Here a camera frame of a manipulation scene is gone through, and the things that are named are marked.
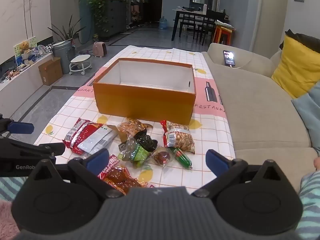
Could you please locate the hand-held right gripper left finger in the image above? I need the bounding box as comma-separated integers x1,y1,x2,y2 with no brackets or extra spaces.
26,148,125,202

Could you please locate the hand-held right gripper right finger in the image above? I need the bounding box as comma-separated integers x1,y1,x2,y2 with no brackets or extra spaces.
191,149,295,200

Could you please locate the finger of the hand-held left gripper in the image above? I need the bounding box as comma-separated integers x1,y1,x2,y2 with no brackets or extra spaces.
0,137,66,159
0,114,35,137

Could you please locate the small clear red packet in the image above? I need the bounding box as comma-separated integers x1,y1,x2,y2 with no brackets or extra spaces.
151,146,176,167

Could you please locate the orange cardboard box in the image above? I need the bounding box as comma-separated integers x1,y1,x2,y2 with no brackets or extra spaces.
93,58,197,126

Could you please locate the red packet of brown snacks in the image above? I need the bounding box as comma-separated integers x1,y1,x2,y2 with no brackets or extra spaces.
97,155,151,196

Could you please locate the person's left striped pants leg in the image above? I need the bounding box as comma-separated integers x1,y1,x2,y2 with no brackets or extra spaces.
0,176,28,202

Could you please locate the person's striped pants leg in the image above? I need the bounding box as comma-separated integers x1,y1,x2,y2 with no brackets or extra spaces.
0,176,28,202
295,169,320,238

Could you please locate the green sausage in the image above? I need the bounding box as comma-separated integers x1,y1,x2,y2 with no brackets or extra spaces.
171,147,194,171

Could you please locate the red snack packet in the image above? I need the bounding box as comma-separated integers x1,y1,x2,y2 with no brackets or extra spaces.
62,118,104,155

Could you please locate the green pea packet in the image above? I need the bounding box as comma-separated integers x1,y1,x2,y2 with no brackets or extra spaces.
117,140,152,169

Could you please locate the white low cabinet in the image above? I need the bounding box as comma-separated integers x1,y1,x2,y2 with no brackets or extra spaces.
0,52,63,120

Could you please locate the peanut packet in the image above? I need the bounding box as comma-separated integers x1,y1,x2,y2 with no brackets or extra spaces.
160,120,196,154

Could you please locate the orange-brown nut packet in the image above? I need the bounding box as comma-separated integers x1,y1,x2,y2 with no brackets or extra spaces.
116,119,154,143

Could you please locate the pink fluffy cloth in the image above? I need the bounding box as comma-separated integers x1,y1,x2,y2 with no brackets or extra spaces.
0,200,21,240

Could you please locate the black snack packet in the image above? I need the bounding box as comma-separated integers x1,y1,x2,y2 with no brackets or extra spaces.
133,128,159,153

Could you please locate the brown cardboard carton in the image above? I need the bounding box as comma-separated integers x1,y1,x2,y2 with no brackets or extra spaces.
38,57,63,86

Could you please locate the beige sofa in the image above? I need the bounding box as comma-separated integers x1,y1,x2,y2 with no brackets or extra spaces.
201,42,320,193

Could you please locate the teddy bear picture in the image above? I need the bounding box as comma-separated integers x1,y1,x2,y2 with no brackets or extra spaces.
14,37,38,66

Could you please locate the grey bin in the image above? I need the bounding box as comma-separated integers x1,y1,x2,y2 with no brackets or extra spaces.
52,41,76,74

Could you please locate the white round rolling stool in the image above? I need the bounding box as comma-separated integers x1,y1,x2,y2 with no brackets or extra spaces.
69,54,92,76

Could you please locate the person's right striped pants leg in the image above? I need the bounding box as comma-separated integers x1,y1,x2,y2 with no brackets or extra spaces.
295,169,320,238

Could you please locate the smartphone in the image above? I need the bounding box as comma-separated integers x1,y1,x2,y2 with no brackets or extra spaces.
223,50,237,67

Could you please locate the light blue pillow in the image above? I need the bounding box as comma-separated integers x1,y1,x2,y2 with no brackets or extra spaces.
291,81,320,155

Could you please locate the long-leaf potted plant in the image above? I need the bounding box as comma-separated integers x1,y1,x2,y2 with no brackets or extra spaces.
47,15,86,46

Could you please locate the pink backpack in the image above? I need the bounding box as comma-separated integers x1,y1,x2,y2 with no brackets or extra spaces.
92,42,108,58

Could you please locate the yellow pillow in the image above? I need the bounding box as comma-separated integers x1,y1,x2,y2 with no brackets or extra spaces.
271,34,320,99

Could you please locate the orange stool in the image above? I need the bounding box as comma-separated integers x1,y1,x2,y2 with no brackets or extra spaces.
212,25,236,46

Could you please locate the black dining chair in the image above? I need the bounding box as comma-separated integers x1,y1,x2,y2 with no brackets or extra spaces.
197,10,221,43
179,11,200,39

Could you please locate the stack of cloths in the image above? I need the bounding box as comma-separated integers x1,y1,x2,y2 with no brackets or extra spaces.
215,19,235,28

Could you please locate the grey drawer cabinet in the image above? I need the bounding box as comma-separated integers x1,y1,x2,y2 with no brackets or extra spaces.
104,0,127,37

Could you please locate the trailing green potted plant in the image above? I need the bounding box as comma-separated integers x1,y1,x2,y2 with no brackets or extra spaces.
86,0,113,33

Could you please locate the black dining table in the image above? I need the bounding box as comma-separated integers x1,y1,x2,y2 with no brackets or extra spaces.
171,8,218,42

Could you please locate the white charging cable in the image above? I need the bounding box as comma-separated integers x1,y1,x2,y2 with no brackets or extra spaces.
231,59,255,70

